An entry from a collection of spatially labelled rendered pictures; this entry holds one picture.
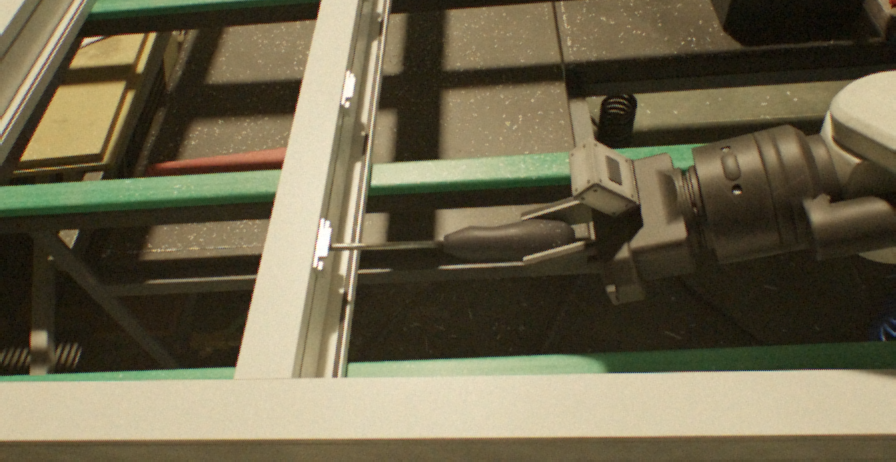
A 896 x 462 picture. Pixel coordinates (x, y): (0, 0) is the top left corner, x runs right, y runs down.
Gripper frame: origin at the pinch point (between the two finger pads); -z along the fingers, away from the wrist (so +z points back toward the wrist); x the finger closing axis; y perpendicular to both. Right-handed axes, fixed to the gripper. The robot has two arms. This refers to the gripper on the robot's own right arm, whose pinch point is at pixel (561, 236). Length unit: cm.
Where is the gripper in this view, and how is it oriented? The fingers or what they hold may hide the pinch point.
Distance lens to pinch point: 53.7
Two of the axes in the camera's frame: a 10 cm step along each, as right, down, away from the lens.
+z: 9.0, -2.2, -3.6
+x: -0.2, 8.3, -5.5
